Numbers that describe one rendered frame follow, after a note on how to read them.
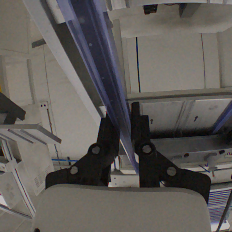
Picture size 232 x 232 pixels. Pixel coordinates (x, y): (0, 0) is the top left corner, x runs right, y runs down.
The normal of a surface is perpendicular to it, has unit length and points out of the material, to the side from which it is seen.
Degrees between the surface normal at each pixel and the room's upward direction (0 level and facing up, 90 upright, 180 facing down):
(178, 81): 90
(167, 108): 45
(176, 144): 135
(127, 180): 90
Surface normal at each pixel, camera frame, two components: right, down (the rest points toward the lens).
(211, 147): -0.20, -0.53
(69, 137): -0.18, 0.22
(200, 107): -0.06, 0.85
